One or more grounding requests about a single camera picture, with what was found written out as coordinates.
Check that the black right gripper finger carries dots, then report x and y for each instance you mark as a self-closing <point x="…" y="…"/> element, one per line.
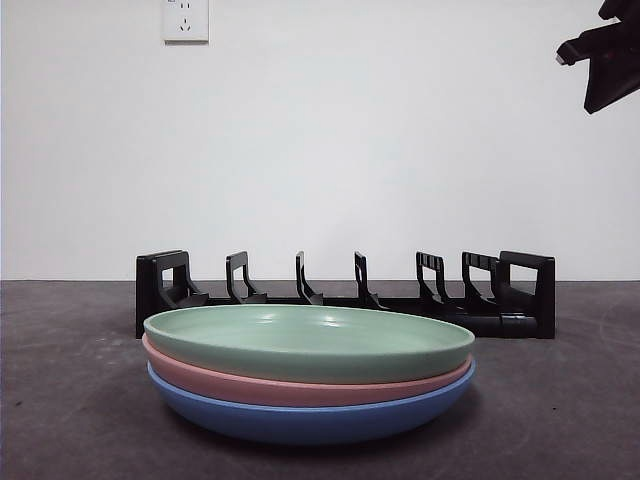
<point x="612" y="80"/>

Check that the green plate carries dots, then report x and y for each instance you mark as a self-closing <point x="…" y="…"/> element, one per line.
<point x="300" y="345"/>

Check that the blue plate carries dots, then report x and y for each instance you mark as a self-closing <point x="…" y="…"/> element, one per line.
<point x="310" y="425"/>

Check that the pink plate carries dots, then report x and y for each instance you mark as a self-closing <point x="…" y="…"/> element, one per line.
<point x="210" y="382"/>

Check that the black plate rack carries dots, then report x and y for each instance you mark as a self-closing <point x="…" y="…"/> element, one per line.
<point x="525" y="320"/>

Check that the white wall socket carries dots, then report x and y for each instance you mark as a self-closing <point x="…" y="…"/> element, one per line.
<point x="186" y="20"/>

